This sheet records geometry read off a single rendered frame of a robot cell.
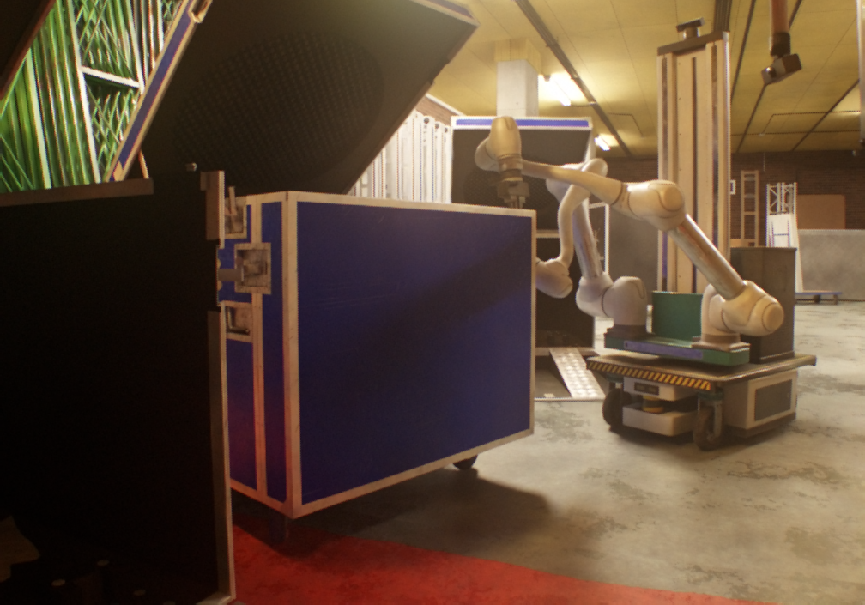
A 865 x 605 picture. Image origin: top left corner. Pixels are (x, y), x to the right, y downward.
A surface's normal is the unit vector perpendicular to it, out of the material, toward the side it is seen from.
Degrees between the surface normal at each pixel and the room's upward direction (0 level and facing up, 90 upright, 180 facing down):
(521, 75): 90
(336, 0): 142
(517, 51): 90
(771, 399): 90
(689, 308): 90
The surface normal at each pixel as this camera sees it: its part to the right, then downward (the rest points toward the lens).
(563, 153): 0.00, 0.83
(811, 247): -0.32, 0.03
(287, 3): 0.45, 0.81
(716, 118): -0.82, 0.03
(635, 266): 0.14, 0.04
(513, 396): 0.73, 0.03
